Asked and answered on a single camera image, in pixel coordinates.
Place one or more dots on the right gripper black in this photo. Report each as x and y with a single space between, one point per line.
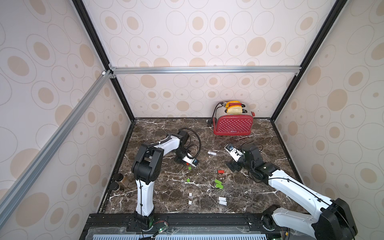
237 162

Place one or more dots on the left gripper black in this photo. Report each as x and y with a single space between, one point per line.
178 160

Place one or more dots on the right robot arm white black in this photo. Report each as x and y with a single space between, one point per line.
326 219

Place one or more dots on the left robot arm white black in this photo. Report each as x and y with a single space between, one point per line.
147 168

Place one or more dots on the white usb drive lower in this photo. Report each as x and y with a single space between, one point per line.
223 202

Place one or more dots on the red toaster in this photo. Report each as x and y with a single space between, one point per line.
232 124

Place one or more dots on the yellow toast front slice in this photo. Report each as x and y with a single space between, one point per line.
234 109

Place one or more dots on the yellow toast slice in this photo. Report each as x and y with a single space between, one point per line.
234 109
233 103

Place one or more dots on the yellow toast back slice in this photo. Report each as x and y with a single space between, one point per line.
233 103

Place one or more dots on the brown cylinder object at edge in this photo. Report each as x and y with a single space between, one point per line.
120 183

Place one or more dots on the horizontal aluminium rail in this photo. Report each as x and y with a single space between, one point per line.
205 70

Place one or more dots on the left black frame post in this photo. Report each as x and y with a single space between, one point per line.
91 31

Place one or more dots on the black frame post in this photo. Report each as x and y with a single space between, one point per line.
325 29
91 31

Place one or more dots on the left diagonal aluminium rail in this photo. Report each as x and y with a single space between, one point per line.
23 184

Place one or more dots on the right black frame post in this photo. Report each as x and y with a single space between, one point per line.
325 29

